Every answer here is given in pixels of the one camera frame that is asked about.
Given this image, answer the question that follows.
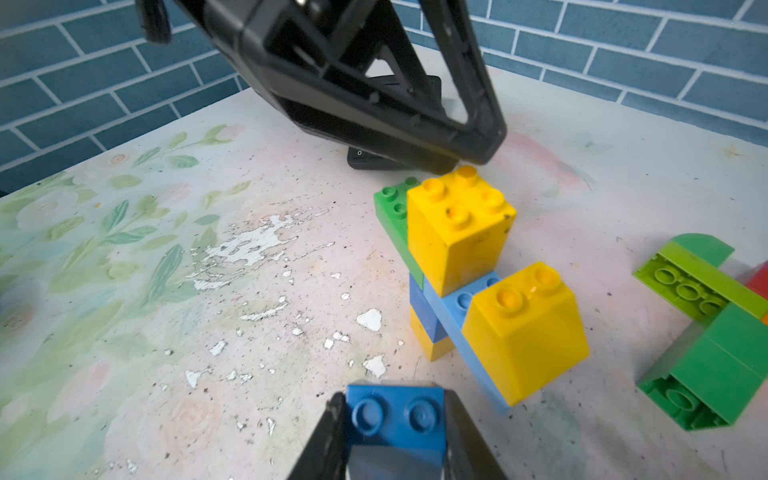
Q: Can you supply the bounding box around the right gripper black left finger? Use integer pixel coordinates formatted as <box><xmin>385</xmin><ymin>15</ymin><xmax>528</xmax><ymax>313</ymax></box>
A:
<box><xmin>287</xmin><ymin>392</ymin><xmax>347</xmax><ymax>480</ymax></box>

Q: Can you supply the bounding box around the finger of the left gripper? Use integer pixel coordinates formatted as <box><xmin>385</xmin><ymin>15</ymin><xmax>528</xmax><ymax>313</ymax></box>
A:
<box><xmin>179</xmin><ymin>0</ymin><xmax>507</xmax><ymax>175</ymax></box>

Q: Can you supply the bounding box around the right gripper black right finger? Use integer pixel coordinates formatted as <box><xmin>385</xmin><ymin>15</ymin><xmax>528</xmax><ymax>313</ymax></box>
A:
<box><xmin>443</xmin><ymin>390</ymin><xmax>506</xmax><ymax>480</ymax></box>

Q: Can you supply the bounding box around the yellow lego brick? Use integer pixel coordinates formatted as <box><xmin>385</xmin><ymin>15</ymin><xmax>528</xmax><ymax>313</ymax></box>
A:
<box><xmin>410</xmin><ymin>308</ymin><xmax>455</xmax><ymax>362</ymax></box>
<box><xmin>407</xmin><ymin>165</ymin><xmax>517</xmax><ymax>297</ymax></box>
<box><xmin>462</xmin><ymin>262</ymin><xmax>590</xmax><ymax>406</ymax></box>

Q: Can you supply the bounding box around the lime long lego brick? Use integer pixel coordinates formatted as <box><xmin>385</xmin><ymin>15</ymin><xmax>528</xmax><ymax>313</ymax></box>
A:
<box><xmin>633</xmin><ymin>240</ymin><xmax>767</xmax><ymax>322</ymax></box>

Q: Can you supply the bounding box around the red square lego brick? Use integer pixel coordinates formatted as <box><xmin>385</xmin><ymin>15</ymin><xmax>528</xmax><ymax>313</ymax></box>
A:
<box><xmin>744</xmin><ymin>261</ymin><xmax>768</xmax><ymax>299</ymax></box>

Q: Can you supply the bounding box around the dark green long lego brick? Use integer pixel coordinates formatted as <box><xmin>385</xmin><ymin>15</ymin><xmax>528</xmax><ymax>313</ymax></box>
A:
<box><xmin>373</xmin><ymin>177</ymin><xmax>424</xmax><ymax>288</ymax></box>

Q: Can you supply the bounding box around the black desk calculator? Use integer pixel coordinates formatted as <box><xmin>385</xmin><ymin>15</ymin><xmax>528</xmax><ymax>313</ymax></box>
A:
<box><xmin>347</xmin><ymin>75</ymin><xmax>442</xmax><ymax>171</ymax></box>

